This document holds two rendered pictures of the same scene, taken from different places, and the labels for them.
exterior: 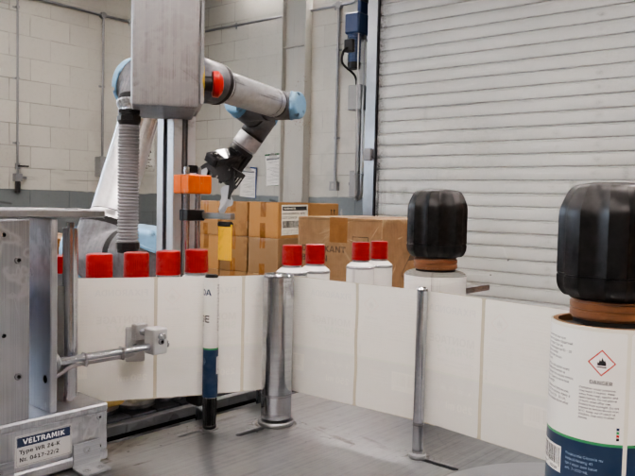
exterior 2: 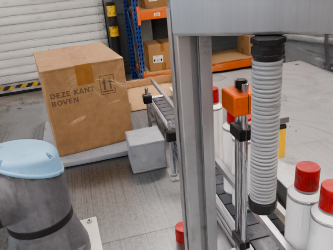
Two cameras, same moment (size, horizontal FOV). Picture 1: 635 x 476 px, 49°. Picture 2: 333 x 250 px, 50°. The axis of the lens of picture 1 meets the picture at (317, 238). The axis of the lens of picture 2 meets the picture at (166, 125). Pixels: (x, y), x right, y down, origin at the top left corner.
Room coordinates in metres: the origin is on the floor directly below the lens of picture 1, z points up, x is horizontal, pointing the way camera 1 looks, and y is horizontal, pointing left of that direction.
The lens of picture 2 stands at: (0.92, 0.63, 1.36)
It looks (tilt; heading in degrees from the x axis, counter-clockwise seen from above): 24 degrees down; 306
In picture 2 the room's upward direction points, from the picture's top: 5 degrees counter-clockwise
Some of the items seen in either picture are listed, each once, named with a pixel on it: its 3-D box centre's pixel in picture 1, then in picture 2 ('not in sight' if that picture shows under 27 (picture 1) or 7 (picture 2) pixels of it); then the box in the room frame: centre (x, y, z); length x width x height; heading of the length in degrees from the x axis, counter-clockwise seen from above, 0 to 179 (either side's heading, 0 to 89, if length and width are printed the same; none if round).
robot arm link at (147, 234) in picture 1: (146, 256); (26, 181); (1.43, 0.35, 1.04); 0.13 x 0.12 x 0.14; 63
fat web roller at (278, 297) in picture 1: (277, 348); not in sight; (0.86, 0.05, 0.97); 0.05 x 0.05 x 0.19
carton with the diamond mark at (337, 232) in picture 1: (368, 269); (82, 94); (1.81, -0.13, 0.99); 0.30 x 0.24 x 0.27; 146
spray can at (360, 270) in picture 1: (359, 297); (212, 127); (1.29, -0.08, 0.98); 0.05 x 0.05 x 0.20
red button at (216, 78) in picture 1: (213, 84); not in sight; (1.04, 0.16, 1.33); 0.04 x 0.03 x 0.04; 13
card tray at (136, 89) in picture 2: not in sight; (153, 91); (1.84, -0.56, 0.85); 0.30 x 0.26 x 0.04; 138
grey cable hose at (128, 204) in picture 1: (128, 181); (264, 131); (1.04, 0.28, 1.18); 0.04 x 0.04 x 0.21
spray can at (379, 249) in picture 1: (378, 295); not in sight; (1.33, -0.12, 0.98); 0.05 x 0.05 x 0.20
